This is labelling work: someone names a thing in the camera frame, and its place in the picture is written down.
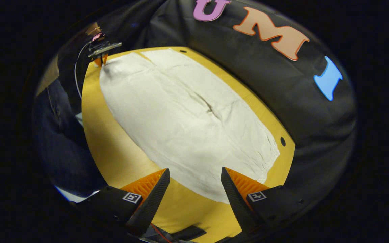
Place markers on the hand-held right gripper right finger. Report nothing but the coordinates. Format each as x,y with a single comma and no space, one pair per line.
236,206

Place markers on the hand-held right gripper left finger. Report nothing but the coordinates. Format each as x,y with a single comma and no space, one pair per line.
154,206

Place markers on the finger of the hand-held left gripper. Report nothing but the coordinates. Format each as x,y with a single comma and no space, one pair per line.
97,60
105,58

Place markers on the white jeans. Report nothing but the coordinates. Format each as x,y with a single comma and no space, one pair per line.
187,128

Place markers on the person's dark blue clothing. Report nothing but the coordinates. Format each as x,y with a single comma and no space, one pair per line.
66,145

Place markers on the black backdrop cloth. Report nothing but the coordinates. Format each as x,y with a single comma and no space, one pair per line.
248,67

